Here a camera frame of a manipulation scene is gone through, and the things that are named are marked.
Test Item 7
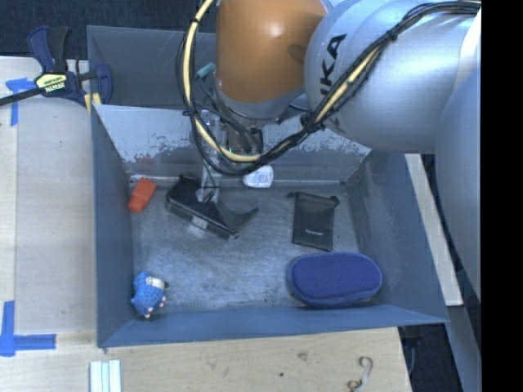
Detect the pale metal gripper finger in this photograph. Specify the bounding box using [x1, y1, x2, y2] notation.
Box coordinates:
[211, 162, 223, 203]
[196, 162, 212, 202]

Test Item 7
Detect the black rectangular box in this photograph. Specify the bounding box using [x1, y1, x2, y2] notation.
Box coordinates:
[164, 173, 260, 242]

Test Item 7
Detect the white plastic packet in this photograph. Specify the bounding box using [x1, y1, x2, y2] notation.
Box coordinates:
[241, 165, 275, 189]

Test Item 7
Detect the orange rectangular block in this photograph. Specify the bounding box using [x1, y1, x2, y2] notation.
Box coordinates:
[127, 176, 158, 215]

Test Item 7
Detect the grey metal bin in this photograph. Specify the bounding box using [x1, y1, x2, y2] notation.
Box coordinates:
[86, 24, 451, 349]

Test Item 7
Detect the blue toy animal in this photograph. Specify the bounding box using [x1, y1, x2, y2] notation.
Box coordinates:
[129, 270, 171, 319]

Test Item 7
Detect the black drawstring pouch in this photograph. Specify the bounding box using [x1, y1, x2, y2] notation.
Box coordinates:
[285, 190, 342, 253]

